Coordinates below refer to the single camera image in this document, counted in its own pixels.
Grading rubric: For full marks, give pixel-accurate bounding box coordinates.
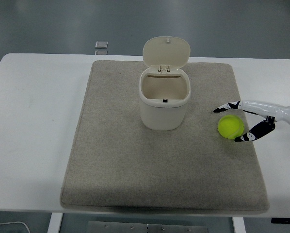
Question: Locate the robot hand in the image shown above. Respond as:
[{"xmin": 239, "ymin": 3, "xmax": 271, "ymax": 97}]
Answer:
[{"xmin": 213, "ymin": 100, "xmax": 290, "ymax": 143}]

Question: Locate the grey felt mat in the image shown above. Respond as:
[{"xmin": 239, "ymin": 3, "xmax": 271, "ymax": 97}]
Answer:
[{"xmin": 59, "ymin": 60, "xmax": 271, "ymax": 215}]

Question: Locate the cream bin with flip lid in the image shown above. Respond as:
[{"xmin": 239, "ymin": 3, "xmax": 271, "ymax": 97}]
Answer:
[{"xmin": 138, "ymin": 36, "xmax": 192, "ymax": 131}]

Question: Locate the white cable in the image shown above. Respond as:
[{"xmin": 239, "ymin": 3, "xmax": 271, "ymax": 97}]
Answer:
[{"xmin": 0, "ymin": 221, "xmax": 31, "ymax": 233}]

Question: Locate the yellow-green tennis ball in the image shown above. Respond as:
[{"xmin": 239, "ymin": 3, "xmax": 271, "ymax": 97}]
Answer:
[{"xmin": 217, "ymin": 115, "xmax": 245, "ymax": 140}]

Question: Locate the grey metal plate with screws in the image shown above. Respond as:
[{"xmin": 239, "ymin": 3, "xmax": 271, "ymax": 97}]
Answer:
[{"xmin": 87, "ymin": 220, "xmax": 209, "ymax": 233}]

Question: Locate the white table leg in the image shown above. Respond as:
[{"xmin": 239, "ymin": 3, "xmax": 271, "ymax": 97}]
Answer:
[
  {"xmin": 232, "ymin": 216, "xmax": 245, "ymax": 233},
  {"xmin": 47, "ymin": 213, "xmax": 64, "ymax": 233}
]

